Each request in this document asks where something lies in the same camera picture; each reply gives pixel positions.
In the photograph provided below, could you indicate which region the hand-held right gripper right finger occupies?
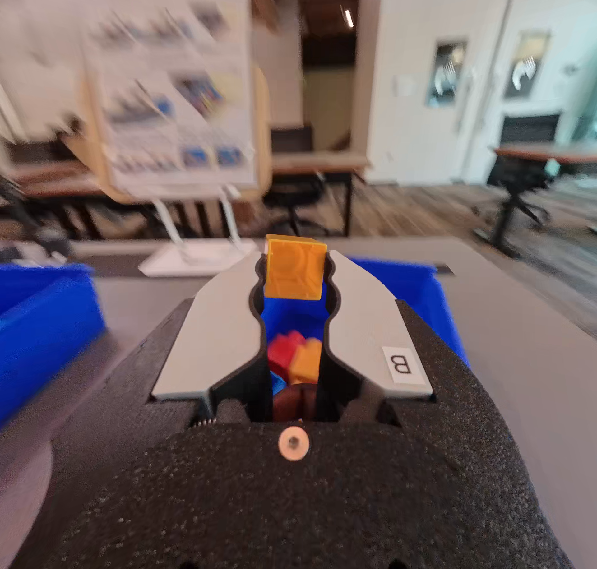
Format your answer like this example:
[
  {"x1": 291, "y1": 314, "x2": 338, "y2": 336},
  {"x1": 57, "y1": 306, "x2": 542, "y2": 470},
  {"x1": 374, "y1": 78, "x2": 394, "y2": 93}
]
[{"x1": 316, "y1": 249, "x2": 435, "y2": 422}]

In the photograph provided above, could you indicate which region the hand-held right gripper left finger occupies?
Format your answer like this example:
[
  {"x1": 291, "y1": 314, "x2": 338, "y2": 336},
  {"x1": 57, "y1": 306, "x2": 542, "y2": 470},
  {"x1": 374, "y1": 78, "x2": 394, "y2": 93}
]
[{"x1": 150, "y1": 250, "x2": 275, "y2": 423}]

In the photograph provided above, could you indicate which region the blue plastic bin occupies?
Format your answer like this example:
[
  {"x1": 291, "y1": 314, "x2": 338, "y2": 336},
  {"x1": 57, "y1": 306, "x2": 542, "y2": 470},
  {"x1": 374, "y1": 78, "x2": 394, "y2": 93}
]
[
  {"x1": 0, "y1": 262, "x2": 107, "y2": 427},
  {"x1": 259, "y1": 257, "x2": 472, "y2": 397}
]

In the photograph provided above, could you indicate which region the black office chair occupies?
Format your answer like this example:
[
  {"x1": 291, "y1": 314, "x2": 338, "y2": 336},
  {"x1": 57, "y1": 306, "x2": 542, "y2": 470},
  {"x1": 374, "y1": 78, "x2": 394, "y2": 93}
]
[
  {"x1": 485, "y1": 112, "x2": 562, "y2": 231},
  {"x1": 263, "y1": 128, "x2": 332, "y2": 238}
]

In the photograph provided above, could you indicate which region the wooden top office desk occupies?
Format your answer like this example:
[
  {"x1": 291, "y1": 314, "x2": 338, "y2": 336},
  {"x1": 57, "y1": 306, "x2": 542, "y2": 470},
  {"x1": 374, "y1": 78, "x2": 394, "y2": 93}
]
[
  {"x1": 270, "y1": 151, "x2": 372, "y2": 238},
  {"x1": 472, "y1": 142, "x2": 597, "y2": 259}
]

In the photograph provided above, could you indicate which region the instruction poster board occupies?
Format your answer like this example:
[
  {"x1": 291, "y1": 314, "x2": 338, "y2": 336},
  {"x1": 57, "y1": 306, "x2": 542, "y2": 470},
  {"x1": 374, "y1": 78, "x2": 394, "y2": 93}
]
[{"x1": 65, "y1": 0, "x2": 273, "y2": 203}]

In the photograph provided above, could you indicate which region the framed wall picture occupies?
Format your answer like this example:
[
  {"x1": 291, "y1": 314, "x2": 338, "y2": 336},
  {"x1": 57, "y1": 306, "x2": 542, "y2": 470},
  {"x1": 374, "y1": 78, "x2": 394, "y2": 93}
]
[
  {"x1": 505, "y1": 29, "x2": 552, "y2": 99},
  {"x1": 426, "y1": 39, "x2": 468, "y2": 109}
]

